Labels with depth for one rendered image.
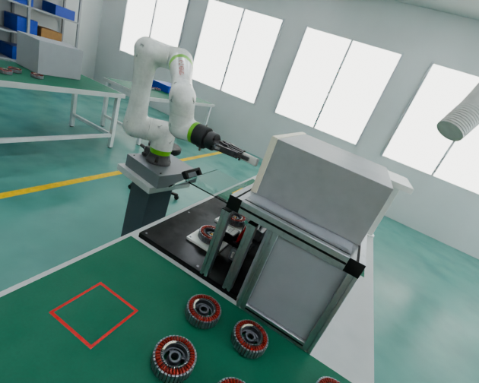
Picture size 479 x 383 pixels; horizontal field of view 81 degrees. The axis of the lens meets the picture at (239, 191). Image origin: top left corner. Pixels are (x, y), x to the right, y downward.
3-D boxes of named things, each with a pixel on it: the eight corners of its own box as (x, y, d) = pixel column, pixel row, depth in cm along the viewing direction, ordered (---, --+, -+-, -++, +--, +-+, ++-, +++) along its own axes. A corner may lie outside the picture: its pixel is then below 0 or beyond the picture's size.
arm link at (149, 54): (122, 128, 164) (136, 30, 137) (150, 134, 170) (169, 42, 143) (119, 137, 154) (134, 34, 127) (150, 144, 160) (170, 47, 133)
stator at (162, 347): (201, 368, 74) (205, 359, 72) (166, 395, 65) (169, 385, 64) (177, 336, 80) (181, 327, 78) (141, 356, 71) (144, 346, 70)
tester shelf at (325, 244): (225, 207, 90) (229, 194, 89) (283, 172, 150) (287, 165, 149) (357, 279, 77) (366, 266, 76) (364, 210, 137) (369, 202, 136)
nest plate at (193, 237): (185, 238, 119) (186, 236, 119) (204, 226, 132) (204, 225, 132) (214, 256, 115) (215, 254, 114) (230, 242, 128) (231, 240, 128)
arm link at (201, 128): (195, 121, 112) (206, 121, 121) (187, 148, 117) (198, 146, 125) (207, 127, 111) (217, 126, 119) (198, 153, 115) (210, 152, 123)
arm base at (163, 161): (131, 149, 176) (133, 140, 173) (152, 149, 187) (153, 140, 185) (153, 166, 162) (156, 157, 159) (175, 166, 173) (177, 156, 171)
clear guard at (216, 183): (168, 187, 104) (172, 172, 102) (202, 175, 125) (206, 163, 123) (242, 229, 94) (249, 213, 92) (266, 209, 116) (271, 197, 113)
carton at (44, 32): (29, 32, 578) (29, 22, 571) (49, 38, 615) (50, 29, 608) (40, 37, 566) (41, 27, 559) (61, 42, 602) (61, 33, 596)
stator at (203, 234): (192, 236, 120) (195, 229, 119) (206, 228, 130) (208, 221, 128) (214, 249, 117) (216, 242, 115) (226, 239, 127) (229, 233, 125)
